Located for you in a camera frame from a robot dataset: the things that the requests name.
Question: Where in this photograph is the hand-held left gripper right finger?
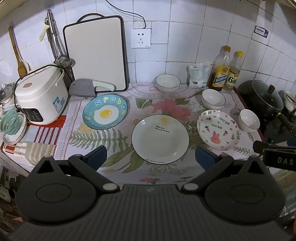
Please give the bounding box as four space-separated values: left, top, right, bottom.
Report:
180 146 266 194

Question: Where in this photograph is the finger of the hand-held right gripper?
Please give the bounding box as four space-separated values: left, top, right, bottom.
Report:
253 141 269 155

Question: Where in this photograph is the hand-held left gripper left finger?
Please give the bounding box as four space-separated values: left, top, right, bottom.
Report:
30 146 121 193

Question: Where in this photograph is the white bowl black rim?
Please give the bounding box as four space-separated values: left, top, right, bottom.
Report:
201 89 226 110
155 74 181 92
238 109 260 133

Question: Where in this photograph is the white bunny print plate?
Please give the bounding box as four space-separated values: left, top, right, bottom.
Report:
197 109 241 151

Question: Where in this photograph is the blue fried egg plate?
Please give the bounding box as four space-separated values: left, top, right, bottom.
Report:
83 94 128 130

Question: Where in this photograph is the white plate with sun print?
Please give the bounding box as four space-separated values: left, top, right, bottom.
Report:
131 114 190 165

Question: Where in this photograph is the glass pot lid wooden knob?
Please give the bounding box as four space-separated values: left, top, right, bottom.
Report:
252 80 284 111

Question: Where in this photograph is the black cooking pot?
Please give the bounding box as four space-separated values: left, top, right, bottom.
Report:
236 80 296 133

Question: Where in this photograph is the white dish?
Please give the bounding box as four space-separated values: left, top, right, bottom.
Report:
284 90 296 110

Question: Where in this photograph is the striped cloth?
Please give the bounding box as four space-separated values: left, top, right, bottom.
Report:
0 116 67 166

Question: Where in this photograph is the floral tablecloth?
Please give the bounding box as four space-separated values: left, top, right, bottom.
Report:
55 82 266 186

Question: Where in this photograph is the clear vinegar bottle yellow cap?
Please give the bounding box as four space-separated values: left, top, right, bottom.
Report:
223 51 244 93

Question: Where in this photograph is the clear plastic bag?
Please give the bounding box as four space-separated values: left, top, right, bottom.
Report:
188 62 211 88

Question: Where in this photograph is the white rice cooker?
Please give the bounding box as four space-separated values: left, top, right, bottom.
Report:
14 64 69 125

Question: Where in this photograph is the white patterned bowl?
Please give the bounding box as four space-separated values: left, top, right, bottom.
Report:
2 113 28 146

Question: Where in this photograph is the dark sauce bottle yellow label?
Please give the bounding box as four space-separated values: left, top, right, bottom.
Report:
207 46 232 92

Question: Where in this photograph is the green plastic colander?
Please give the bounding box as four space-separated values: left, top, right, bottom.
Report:
0 109 25 135

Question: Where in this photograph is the steel slotted spoon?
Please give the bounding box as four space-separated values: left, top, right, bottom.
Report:
52 21 76 68

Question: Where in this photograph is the white cutting board black edge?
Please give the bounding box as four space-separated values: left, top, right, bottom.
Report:
63 13 129 92

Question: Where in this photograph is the small glass lid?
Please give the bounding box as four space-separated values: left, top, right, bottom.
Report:
0 83 16 109

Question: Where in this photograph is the steel ladle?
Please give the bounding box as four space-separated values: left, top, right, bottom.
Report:
47 10 70 67

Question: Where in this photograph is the wooden spatula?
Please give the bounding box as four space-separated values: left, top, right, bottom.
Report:
9 26 30 78

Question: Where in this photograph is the white peeler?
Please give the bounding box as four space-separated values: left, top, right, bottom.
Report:
38 20 56 42

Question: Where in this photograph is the grey cleaver white handle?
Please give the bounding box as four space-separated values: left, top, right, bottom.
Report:
69 79 117 98

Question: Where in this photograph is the wall sticker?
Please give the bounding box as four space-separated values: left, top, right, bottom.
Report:
254 25 269 39

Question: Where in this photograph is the white wall socket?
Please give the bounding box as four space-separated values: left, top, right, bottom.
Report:
131 28 152 49

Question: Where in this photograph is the black power cable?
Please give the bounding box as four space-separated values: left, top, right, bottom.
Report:
105 0 147 29

